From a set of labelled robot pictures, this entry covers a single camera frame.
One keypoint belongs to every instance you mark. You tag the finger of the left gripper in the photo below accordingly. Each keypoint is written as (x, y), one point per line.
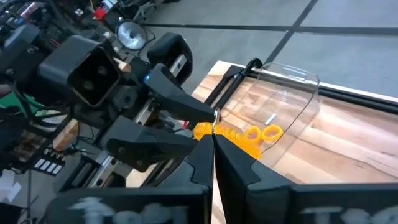
(146, 146)
(180, 99)

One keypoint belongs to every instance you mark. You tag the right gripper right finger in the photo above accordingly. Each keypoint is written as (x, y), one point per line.
(236, 180)

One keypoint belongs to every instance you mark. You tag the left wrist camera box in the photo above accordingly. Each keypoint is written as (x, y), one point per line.
(62, 62)

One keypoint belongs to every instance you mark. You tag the small white sticker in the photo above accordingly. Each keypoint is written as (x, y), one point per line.
(270, 119)

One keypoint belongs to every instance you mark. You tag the black power strip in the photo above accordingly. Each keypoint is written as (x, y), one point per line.
(46, 166)

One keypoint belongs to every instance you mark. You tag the clear plastic bin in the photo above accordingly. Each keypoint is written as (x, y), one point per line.
(295, 93)

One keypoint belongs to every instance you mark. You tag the black metal table frame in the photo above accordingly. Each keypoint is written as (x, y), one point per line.
(357, 99)

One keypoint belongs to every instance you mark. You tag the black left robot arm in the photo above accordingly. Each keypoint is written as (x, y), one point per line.
(18, 43)

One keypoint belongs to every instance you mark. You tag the round silver lamp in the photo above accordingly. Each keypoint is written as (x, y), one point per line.
(132, 35)

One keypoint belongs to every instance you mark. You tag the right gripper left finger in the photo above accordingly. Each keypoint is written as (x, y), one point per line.
(202, 168)

